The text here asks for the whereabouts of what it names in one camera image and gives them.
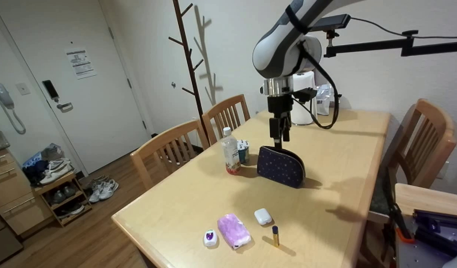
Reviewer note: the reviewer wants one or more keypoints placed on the clear plastic bag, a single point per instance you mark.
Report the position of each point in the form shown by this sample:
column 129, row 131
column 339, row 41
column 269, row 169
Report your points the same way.
column 323, row 98

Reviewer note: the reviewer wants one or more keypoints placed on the white and purple small device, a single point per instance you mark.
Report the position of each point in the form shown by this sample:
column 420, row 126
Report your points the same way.
column 210, row 238

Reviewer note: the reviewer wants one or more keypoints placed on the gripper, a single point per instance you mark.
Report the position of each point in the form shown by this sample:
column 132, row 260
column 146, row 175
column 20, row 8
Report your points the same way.
column 280, row 104

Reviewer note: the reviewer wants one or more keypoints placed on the wooden shoe rack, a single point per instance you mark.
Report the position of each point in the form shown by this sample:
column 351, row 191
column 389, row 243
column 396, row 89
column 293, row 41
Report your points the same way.
column 64, row 217

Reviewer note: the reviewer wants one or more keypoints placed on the light switch plate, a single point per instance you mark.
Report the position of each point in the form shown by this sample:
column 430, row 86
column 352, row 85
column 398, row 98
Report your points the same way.
column 23, row 88

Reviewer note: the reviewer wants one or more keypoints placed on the paper towel roll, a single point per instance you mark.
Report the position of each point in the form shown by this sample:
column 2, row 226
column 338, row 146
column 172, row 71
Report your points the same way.
column 303, row 111

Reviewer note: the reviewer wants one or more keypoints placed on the paper notice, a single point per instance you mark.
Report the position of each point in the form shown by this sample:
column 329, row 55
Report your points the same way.
column 80, row 63

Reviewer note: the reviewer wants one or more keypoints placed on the pair of white sneakers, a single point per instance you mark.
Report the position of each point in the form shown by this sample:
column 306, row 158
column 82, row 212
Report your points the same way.
column 103, row 190

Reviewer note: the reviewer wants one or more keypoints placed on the blue and gold lip balm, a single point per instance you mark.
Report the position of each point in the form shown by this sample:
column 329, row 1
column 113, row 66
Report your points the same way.
column 275, row 236

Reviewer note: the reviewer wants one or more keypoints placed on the white earbud case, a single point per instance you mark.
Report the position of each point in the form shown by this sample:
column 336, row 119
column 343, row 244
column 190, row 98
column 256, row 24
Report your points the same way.
column 263, row 216

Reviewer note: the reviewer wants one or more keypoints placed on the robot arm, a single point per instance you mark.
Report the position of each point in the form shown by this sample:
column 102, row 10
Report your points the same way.
column 278, row 44

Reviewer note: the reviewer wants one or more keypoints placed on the wall socket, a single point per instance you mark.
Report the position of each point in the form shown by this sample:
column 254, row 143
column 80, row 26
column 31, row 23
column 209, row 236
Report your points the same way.
column 443, row 170

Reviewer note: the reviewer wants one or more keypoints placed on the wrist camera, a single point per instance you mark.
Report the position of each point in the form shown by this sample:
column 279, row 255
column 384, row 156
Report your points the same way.
column 305, row 94

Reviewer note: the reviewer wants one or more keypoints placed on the wooden chair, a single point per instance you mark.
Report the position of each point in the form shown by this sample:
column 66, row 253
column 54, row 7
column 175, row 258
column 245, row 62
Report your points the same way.
column 228, row 108
column 431, row 126
column 165, row 143

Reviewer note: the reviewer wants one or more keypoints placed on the small printed can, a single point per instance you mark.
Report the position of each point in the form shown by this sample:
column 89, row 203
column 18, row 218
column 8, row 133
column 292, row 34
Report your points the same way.
column 244, row 152

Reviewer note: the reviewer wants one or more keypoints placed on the dark bag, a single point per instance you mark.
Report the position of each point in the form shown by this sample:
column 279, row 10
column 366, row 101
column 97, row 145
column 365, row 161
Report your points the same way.
column 380, row 197

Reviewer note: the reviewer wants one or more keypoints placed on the grey wall phone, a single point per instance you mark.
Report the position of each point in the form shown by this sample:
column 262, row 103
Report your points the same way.
column 1, row 95

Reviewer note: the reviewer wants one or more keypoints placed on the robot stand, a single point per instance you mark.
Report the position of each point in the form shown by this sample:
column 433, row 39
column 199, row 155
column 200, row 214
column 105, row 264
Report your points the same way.
column 429, row 238

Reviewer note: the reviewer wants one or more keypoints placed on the wooden drawer cabinet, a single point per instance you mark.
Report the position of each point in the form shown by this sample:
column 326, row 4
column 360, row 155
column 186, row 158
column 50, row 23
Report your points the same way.
column 12, row 197

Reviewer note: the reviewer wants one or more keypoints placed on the brown coat rack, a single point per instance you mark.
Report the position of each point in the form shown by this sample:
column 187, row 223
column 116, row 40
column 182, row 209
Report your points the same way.
column 187, row 56

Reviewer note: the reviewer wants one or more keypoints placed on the clear plastic drink bottle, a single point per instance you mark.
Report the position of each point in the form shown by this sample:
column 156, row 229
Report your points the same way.
column 231, row 152

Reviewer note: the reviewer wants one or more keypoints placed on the white door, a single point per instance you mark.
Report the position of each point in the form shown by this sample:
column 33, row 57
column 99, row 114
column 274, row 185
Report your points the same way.
column 98, row 119

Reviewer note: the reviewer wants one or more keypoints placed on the heap of shoes and bags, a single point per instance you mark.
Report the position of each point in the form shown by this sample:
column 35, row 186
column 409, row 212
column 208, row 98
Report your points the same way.
column 51, row 167

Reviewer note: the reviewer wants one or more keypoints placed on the small navy starred bag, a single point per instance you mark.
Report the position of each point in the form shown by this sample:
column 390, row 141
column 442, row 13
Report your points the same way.
column 280, row 167

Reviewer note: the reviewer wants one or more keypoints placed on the camera on mount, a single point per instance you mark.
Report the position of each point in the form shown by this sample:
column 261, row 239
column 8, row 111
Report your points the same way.
column 366, row 46

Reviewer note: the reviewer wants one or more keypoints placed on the pink tissue pack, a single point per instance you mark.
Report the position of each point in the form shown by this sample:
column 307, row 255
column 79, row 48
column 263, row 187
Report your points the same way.
column 234, row 230

